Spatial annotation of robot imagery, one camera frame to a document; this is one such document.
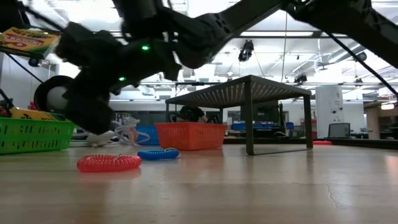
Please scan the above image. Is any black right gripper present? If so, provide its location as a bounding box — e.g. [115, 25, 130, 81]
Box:
[0, 21, 181, 134]

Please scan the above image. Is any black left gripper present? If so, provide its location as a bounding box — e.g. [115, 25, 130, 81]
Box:
[0, 0, 32, 32]

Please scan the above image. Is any green plastic basket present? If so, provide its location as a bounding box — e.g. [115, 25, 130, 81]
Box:
[0, 116, 75, 156]

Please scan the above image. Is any grey perforated metal riser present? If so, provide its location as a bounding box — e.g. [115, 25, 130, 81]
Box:
[165, 74, 313, 156]

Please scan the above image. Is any white cylindrical desk lamp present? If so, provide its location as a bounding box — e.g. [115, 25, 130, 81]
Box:
[33, 75, 102, 147]

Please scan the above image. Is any grey office chair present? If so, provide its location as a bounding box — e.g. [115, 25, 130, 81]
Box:
[328, 123, 351, 139]

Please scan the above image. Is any blue plastic basket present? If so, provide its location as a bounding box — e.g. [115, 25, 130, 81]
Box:
[136, 125, 158, 146]

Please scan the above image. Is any blue coil wristband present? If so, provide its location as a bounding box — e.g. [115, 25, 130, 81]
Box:
[137, 147, 182, 162]

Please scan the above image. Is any person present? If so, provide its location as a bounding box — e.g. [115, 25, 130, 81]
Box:
[178, 105, 209, 124]

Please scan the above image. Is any orange plastic basket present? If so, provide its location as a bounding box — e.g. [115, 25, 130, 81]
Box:
[154, 121, 228, 152]

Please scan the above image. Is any white pillar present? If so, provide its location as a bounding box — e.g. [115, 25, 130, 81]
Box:
[315, 85, 346, 139]

